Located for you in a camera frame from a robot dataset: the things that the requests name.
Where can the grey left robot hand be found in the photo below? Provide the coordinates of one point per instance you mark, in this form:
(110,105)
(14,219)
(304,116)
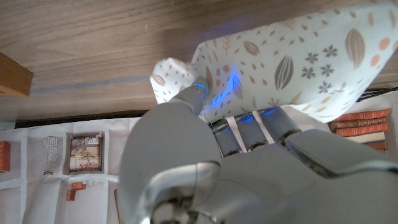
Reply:
(264,186)

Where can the orange toy brick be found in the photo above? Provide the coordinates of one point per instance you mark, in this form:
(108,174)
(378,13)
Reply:
(14,76)

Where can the white leaf-patterned pen bag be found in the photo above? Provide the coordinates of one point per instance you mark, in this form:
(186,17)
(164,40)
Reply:
(280,65)

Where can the bookshelf print backdrop cloth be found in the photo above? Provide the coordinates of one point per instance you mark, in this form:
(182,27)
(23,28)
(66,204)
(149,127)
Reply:
(46,171)

